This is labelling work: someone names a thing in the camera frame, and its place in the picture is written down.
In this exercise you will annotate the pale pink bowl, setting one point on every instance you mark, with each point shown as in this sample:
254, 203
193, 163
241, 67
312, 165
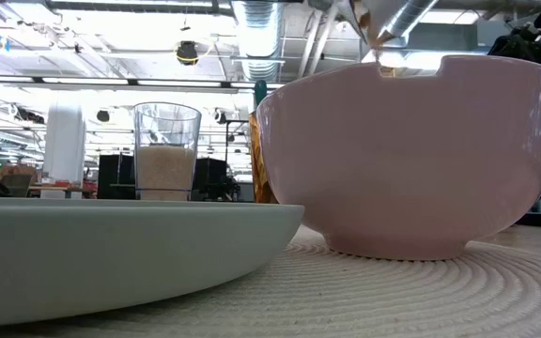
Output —
406, 164

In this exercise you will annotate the black ceiling device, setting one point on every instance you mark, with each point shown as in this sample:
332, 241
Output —
187, 52

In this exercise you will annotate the brown cereal flakes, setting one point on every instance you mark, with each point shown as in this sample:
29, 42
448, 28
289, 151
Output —
362, 18

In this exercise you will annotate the cardboard box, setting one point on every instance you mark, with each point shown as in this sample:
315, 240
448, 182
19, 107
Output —
17, 178

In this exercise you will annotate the corrugated silver duct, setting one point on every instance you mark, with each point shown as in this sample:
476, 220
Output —
257, 37

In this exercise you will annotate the pale blue-grey plate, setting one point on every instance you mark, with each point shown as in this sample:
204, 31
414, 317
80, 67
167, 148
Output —
111, 253

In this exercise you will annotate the round white woven placemat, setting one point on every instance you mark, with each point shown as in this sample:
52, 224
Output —
392, 296

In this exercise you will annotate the white column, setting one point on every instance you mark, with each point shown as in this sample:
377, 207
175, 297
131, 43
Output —
64, 145

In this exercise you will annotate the black cabinet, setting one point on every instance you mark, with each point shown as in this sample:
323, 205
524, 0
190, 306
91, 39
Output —
115, 178

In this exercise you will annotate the clear glass with white filling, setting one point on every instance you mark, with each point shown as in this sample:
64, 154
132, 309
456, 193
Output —
165, 169

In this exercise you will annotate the black machine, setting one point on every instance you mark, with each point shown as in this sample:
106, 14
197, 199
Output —
216, 180

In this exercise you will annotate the smooth silver duct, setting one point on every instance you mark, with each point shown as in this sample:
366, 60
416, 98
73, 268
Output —
409, 19

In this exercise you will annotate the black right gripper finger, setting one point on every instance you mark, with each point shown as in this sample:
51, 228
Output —
514, 44

